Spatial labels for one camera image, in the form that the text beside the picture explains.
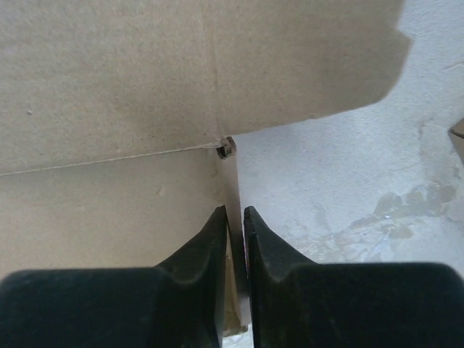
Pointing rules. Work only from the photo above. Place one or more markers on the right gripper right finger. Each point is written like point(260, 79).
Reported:
point(296, 302)

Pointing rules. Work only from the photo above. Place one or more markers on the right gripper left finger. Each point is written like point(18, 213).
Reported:
point(178, 303)

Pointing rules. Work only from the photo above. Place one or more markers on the large closed cardboard box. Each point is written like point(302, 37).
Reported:
point(456, 134)

